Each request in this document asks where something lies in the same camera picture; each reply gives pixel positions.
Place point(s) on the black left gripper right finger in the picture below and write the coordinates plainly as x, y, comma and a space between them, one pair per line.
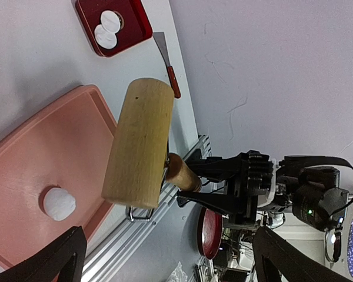
275, 257

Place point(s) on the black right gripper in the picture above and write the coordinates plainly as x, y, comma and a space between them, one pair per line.
248, 176

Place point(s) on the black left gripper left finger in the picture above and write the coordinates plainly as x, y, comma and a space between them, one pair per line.
61, 260

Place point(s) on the white dough piece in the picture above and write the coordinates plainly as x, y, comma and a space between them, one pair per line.
58, 204

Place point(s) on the pink plastic tray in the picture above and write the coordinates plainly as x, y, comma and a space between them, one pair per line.
66, 145

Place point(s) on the wooden rolling pin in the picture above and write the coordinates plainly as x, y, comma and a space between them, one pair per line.
140, 161

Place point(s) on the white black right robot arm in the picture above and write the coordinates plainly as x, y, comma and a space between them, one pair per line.
306, 186

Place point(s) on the flat white dumpling wrapper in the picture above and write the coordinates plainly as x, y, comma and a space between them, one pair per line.
110, 21

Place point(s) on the round dark red plate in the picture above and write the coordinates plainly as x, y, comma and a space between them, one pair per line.
209, 233

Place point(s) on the dark red square tray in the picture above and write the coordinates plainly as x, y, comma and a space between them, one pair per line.
135, 25

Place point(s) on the metal scraper red handle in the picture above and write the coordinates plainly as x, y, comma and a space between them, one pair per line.
160, 40

